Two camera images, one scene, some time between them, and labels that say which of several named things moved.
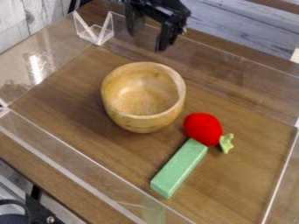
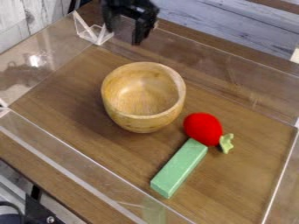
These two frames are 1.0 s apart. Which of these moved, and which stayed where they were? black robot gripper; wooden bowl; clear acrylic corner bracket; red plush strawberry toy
Moved: black robot gripper
Stayed: clear acrylic corner bracket; red plush strawberry toy; wooden bowl
